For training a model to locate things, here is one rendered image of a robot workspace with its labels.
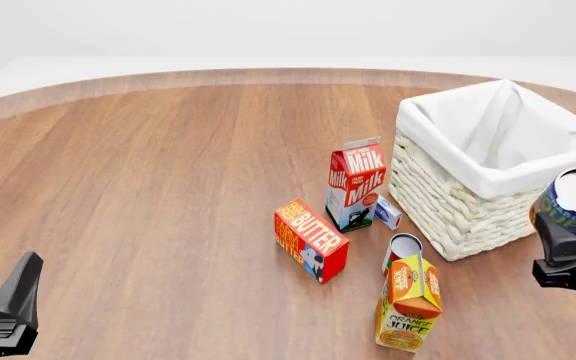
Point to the red tin with white lid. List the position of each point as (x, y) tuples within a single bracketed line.
[(404, 244)]

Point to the small blue and white box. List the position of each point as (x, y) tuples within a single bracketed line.
[(388, 214)]

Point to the orange juice carton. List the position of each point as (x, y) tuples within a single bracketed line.
[(408, 311)]

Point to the blue alphabet soup can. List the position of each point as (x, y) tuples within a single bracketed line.
[(575, 198)]

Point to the red and white milk carton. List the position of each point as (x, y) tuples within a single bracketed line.
[(355, 187)]

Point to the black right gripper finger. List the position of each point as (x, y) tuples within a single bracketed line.
[(560, 245)]

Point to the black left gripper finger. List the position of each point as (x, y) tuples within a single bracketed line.
[(18, 296)]

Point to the white woven basket with liner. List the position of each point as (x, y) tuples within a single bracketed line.
[(448, 202)]

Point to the red and orange butter box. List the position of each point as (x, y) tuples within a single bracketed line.
[(310, 236)]

